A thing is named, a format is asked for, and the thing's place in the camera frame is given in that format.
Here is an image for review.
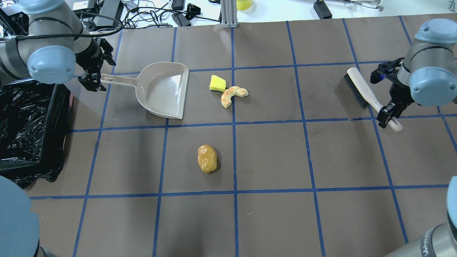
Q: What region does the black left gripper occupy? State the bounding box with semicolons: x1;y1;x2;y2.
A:
78;37;116;92

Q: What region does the yellow potato toy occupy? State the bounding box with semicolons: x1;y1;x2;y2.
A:
197;144;217;173

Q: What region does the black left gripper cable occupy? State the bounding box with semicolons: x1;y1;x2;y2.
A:
0;11;124;47

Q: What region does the aluminium frame post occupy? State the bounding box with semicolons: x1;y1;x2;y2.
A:
220;0;238;28

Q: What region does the croissant toy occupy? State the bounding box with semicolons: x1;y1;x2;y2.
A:
221;86;249;109

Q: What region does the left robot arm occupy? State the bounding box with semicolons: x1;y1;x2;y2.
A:
0;0;116;257

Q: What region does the beige hand brush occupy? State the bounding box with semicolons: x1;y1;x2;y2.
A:
344;67;403;132

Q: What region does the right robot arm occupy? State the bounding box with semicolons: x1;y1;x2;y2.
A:
370;19;457;257

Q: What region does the beige plastic dustpan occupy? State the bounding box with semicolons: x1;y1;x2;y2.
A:
101;62;190;119

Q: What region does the yellow sponge piece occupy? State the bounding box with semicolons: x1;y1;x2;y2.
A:
209;75;227;92

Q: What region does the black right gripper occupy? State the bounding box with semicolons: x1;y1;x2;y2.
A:
370;57;415;129

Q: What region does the bin with black bag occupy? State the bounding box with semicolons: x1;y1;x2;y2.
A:
0;79;71;189

